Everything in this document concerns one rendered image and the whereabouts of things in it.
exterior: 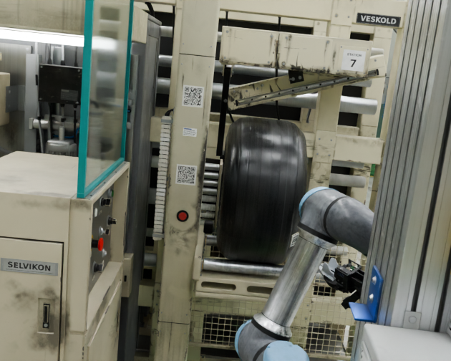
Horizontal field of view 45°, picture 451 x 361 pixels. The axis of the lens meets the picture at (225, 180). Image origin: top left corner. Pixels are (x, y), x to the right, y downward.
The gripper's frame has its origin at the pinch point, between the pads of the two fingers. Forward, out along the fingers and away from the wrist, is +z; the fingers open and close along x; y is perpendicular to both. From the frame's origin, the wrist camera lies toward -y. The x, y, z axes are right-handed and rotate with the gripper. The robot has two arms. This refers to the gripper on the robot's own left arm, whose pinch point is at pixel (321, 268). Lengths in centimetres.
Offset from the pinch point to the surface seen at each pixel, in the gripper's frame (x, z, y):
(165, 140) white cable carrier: 18, 60, 36
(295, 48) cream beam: -43, 54, 56
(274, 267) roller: 4.1, 19.6, -8.9
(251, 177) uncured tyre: 7.9, 24.8, 29.7
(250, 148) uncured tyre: 2.4, 30.8, 36.4
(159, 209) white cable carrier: 27, 57, 11
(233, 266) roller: 16.0, 28.8, -6.9
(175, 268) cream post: 30, 48, -11
